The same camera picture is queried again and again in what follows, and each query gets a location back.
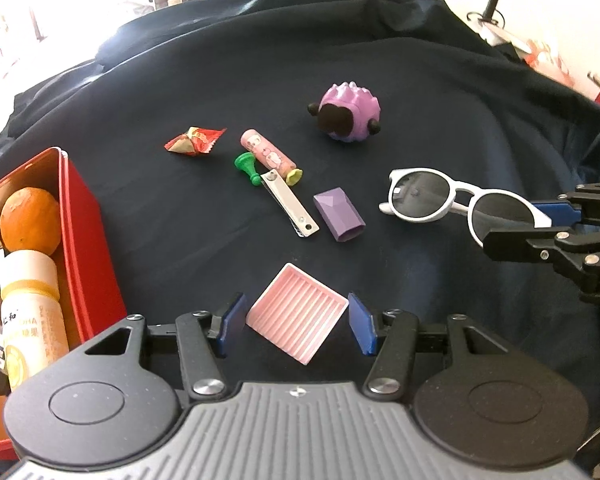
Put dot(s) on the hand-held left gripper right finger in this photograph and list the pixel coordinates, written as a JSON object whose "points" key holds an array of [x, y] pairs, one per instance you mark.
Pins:
{"points": [[362, 327]]}

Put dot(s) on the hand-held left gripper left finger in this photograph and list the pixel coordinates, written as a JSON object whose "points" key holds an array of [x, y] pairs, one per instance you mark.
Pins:
{"points": [[232, 322]]}

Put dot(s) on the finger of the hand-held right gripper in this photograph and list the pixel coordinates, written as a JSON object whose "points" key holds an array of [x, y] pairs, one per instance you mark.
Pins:
{"points": [[510, 245], [555, 212]]}

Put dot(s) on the pink ridged tray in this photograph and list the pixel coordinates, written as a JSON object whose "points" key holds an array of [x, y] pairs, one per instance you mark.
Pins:
{"points": [[297, 310]]}

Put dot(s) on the white round sunglasses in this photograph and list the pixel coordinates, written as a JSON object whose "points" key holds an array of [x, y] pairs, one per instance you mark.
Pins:
{"points": [[420, 195]]}

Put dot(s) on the silver nail clipper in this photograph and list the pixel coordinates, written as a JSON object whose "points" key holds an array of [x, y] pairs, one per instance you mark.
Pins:
{"points": [[290, 205]]}

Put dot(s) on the green plastic pawn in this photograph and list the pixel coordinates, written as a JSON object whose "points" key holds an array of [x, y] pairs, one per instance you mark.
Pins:
{"points": [[245, 166]]}

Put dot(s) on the red tin box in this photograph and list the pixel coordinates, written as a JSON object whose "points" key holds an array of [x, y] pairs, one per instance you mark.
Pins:
{"points": [[85, 260]]}

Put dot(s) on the white yellow-label bottle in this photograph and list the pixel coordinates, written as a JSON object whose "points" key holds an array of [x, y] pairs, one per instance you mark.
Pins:
{"points": [[32, 310]]}

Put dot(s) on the orange fruit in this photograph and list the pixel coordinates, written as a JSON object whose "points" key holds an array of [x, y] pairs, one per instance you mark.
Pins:
{"points": [[30, 220]]}

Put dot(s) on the purple faceted cap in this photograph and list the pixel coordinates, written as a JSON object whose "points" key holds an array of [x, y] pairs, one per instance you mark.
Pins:
{"points": [[337, 215]]}

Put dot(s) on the orange white tissue pack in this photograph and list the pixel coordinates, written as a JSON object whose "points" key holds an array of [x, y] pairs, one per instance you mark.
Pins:
{"points": [[545, 52]]}

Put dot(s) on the pink lip balm tube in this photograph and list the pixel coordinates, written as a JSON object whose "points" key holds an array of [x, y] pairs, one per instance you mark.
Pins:
{"points": [[265, 152]]}

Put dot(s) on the red wrapped candy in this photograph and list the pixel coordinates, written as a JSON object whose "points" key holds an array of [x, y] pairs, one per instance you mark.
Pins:
{"points": [[192, 141]]}

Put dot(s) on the purple sheep toy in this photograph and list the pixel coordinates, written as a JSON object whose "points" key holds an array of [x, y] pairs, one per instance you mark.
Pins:
{"points": [[347, 115]]}

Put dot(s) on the grey desk lamp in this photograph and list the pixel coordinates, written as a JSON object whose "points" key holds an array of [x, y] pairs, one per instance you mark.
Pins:
{"points": [[495, 0]]}

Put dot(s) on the dark navy cloth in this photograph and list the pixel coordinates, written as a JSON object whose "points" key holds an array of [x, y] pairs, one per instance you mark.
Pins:
{"points": [[380, 60]]}

